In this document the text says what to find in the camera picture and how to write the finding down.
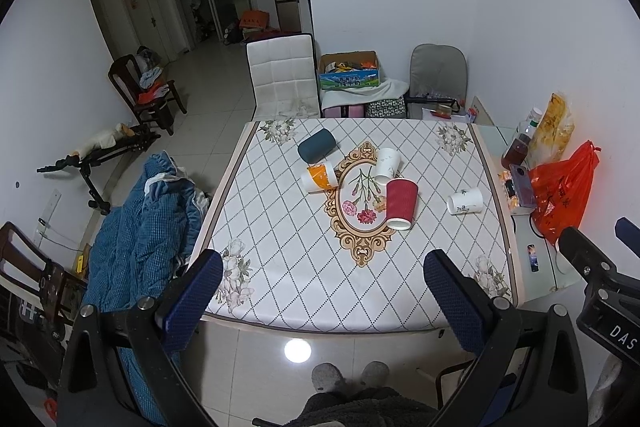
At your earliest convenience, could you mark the cardboard box with toys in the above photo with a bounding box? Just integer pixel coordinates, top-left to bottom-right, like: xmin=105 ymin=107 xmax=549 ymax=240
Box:
xmin=318 ymin=51 xmax=380 ymax=91

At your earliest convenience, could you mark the dark teal cup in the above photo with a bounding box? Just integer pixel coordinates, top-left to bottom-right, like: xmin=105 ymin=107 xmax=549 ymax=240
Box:
xmin=297 ymin=128 xmax=336 ymax=165

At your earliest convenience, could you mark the small lighter on table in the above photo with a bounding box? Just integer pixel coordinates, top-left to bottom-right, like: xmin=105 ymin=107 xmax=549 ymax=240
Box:
xmin=526 ymin=244 xmax=539 ymax=273

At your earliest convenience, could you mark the red ribbed paper cup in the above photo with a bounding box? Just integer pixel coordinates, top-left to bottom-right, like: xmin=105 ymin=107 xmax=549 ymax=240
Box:
xmin=386 ymin=178 xmax=419 ymax=231

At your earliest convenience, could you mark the grey slipper right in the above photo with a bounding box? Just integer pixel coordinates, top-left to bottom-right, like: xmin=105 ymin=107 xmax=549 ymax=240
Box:
xmin=359 ymin=361 xmax=390 ymax=389

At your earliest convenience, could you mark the orange and white paper cup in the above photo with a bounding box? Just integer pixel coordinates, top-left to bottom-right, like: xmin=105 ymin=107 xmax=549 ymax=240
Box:
xmin=300 ymin=161 xmax=338 ymax=194

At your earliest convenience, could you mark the dark brown jar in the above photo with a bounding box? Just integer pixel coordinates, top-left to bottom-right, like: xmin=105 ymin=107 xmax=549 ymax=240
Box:
xmin=501 ymin=133 xmax=530 ymax=169

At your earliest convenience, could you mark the grey slipper left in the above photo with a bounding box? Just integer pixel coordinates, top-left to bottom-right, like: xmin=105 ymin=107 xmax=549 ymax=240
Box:
xmin=311 ymin=363 xmax=346 ymax=393

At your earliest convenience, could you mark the diamond pattern floral tablecloth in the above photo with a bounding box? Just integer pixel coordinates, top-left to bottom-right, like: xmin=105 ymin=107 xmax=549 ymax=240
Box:
xmin=196 ymin=118 xmax=521 ymax=334

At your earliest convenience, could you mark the black weight bench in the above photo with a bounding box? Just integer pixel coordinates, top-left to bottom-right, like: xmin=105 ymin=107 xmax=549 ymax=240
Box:
xmin=37 ymin=124 xmax=160 ymax=216

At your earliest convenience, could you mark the blue quilted jacket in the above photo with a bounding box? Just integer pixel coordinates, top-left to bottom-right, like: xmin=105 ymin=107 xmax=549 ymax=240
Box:
xmin=81 ymin=150 xmax=212 ymax=425

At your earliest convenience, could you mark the grey office chair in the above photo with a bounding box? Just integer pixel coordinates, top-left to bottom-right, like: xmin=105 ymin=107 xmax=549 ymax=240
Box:
xmin=404 ymin=43 xmax=469 ymax=119

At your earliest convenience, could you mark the dark wooden chair near left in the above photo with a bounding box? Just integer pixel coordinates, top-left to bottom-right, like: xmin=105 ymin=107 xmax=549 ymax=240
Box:
xmin=1 ymin=221 xmax=86 ymax=387

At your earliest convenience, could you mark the clear plastic bottle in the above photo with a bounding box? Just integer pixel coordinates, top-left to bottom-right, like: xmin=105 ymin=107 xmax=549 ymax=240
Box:
xmin=516 ymin=107 xmax=544 ymax=143

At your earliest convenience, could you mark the grey slipper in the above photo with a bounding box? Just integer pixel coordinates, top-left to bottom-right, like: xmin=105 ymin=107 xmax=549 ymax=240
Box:
xmin=311 ymin=363 xmax=346 ymax=393
xmin=359 ymin=361 xmax=390 ymax=389

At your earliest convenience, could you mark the white paper cup right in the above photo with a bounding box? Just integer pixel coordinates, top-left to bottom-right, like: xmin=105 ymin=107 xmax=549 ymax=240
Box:
xmin=446 ymin=187 xmax=484 ymax=216

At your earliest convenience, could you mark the orange plastic bag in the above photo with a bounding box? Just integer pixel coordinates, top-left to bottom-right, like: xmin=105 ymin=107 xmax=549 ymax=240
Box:
xmin=529 ymin=141 xmax=601 ymax=244

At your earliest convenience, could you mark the yellow snack bag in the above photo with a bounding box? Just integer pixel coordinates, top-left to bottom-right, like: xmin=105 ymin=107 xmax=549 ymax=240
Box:
xmin=527 ymin=92 xmax=575 ymax=169

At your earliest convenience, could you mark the white padded chair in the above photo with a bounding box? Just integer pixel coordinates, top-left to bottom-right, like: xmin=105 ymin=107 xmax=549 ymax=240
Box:
xmin=246 ymin=34 xmax=321 ymax=120

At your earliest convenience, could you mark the white floral paper cup centre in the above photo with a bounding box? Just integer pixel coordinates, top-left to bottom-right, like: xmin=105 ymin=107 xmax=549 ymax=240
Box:
xmin=374 ymin=147 xmax=401 ymax=186

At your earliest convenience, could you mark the dark wooden chair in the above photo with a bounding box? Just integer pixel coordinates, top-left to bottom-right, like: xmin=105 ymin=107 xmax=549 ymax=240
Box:
xmin=1 ymin=221 xmax=86 ymax=387
xmin=107 ymin=54 xmax=186 ymax=135

